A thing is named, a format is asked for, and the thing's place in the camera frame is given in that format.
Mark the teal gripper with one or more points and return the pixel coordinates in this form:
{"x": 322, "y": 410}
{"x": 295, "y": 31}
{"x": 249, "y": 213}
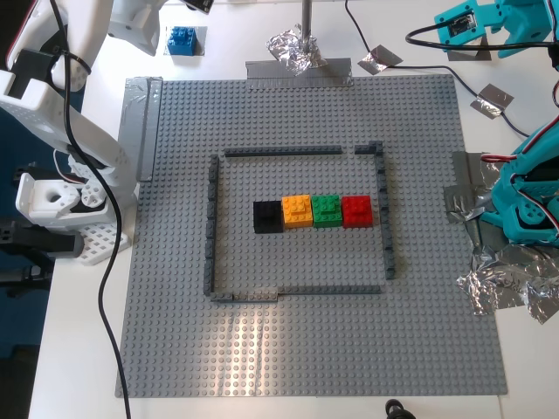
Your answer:
{"x": 508, "y": 37}

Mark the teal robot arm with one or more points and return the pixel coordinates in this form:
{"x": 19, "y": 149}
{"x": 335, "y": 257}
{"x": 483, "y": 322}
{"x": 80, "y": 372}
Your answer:
{"x": 524, "y": 214}

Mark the crumpled aluminium foil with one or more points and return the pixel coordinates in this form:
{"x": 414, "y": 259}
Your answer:
{"x": 292, "y": 52}

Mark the crumpled silver foil tape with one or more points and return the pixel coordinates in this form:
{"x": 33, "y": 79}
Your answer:
{"x": 502, "y": 279}

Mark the green Lego cube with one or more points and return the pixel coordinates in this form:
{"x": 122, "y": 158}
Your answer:
{"x": 326, "y": 210}

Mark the short dark gray brick row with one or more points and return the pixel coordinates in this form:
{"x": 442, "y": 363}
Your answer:
{"x": 364, "y": 149}

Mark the blue Lego cube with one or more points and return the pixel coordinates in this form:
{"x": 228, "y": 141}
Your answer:
{"x": 181, "y": 41}

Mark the black wrist camera board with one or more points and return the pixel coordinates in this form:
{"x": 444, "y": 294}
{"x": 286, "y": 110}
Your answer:
{"x": 198, "y": 4}

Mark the crumpled gray duct tape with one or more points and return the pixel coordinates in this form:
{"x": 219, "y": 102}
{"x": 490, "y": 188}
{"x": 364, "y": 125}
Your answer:
{"x": 463, "y": 201}

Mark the gray Lego baseplate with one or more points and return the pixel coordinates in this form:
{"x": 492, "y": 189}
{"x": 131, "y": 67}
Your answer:
{"x": 305, "y": 349}

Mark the gray duct tape strip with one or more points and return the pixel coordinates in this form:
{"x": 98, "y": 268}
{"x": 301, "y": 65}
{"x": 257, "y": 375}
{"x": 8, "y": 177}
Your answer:
{"x": 148, "y": 131}
{"x": 336, "y": 74}

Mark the yellow Lego cube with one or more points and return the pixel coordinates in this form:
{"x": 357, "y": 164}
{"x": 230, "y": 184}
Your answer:
{"x": 297, "y": 211}

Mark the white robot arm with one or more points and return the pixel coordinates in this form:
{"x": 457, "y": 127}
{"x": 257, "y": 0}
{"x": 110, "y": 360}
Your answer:
{"x": 87, "y": 144}

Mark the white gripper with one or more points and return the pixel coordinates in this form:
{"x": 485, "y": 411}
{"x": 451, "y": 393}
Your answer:
{"x": 133, "y": 32}

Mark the red Lego cube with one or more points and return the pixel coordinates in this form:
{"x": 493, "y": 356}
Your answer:
{"x": 357, "y": 211}

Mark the metal pole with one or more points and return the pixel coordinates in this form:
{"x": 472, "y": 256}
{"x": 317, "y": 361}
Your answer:
{"x": 308, "y": 17}

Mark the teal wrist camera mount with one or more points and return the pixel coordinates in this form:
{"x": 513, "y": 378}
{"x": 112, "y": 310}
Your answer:
{"x": 458, "y": 24}

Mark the black Lego cube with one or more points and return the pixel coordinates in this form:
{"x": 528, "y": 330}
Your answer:
{"x": 267, "y": 216}

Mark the silver foil tape piece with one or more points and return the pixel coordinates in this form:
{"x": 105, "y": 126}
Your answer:
{"x": 380, "y": 59}
{"x": 491, "y": 100}

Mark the straight dark gray brick wall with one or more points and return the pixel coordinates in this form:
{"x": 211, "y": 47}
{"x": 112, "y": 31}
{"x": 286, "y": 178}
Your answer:
{"x": 305, "y": 290}
{"x": 284, "y": 152}

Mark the black table clamp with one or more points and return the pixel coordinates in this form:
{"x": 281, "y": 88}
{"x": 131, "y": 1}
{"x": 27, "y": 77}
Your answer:
{"x": 43, "y": 240}

